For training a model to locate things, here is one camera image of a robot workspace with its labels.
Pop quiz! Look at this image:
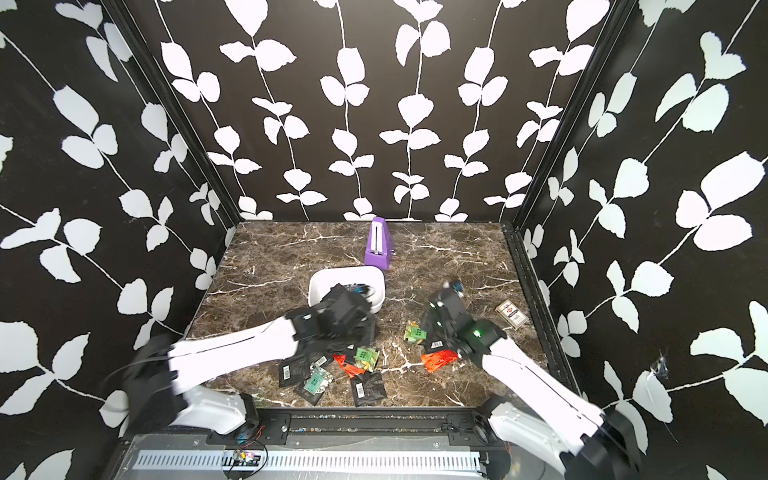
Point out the black tea bag front centre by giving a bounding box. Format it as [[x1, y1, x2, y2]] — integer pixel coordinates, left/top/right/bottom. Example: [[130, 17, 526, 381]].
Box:
[[350, 372, 387, 408]]

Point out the red tea bag under green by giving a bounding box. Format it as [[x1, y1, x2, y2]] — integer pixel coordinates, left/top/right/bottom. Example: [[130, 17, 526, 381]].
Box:
[[333, 355, 366, 379]]

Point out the black tea bag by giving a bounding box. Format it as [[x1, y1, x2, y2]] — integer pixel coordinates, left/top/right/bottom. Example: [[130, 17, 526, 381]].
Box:
[[277, 355, 310, 388], [350, 372, 387, 408]]

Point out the perforated white metal rail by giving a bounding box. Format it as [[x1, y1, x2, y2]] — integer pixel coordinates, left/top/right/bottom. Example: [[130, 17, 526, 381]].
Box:
[[129, 450, 486, 476]]

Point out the white plastic storage box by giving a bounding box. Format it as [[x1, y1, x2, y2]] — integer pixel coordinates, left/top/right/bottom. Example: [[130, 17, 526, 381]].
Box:
[[308, 266, 386, 314]]

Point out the orange red tea bag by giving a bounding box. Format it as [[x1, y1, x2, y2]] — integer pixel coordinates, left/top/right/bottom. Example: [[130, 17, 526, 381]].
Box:
[[420, 350, 459, 373]]

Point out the green grape oolong tea bag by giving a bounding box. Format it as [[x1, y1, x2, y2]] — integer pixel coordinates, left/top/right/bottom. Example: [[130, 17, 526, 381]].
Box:
[[294, 366, 334, 406]]

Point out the black tea bag front left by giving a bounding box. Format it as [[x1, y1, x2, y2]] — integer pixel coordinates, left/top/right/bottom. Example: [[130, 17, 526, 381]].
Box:
[[277, 355, 310, 388]]

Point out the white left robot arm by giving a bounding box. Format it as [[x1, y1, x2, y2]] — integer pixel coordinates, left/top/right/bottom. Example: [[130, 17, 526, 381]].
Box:
[[121, 284, 383, 435]]

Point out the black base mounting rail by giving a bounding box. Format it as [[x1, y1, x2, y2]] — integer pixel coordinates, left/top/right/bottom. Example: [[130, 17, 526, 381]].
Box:
[[119, 407, 601, 448]]

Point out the purple metronome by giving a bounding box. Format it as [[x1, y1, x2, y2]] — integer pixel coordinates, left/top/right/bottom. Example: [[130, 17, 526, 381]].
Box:
[[364, 216, 394, 271]]

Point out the green tea bag centre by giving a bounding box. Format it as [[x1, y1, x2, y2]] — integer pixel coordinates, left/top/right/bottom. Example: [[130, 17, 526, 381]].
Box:
[[354, 347, 379, 372]]

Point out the green yellow tea bag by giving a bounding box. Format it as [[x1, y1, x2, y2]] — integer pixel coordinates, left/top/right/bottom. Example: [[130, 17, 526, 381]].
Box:
[[404, 322, 427, 344]]

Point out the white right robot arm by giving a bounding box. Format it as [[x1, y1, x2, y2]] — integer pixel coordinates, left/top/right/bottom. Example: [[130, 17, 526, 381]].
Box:
[[426, 280, 641, 479]]

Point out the white red card pack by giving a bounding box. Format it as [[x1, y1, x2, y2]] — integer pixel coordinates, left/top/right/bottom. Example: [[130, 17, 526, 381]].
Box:
[[495, 299, 529, 329]]

